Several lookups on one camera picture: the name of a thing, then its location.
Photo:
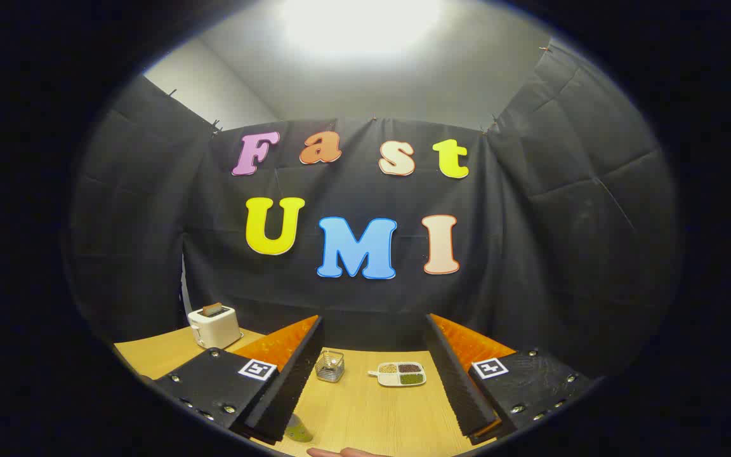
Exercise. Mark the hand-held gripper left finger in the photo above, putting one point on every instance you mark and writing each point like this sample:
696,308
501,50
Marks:
289,387

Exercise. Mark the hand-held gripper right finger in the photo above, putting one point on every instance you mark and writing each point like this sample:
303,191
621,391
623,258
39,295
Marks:
457,381

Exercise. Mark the silver bottle with green label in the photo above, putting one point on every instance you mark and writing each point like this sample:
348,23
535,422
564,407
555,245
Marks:
299,433

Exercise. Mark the white divided dish of beans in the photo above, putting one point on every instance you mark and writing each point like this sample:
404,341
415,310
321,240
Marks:
397,382

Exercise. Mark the wooden table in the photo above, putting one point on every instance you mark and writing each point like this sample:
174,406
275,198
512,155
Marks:
372,412

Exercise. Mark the white toaster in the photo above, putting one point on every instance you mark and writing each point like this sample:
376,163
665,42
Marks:
216,329

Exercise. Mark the bread slice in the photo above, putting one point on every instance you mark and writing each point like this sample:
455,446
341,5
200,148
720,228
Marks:
212,310

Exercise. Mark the black backdrop cloth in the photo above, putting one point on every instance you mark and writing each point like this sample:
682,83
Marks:
530,254

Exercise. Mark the bright ceiling light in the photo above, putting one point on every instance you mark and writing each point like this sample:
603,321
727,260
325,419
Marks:
359,25

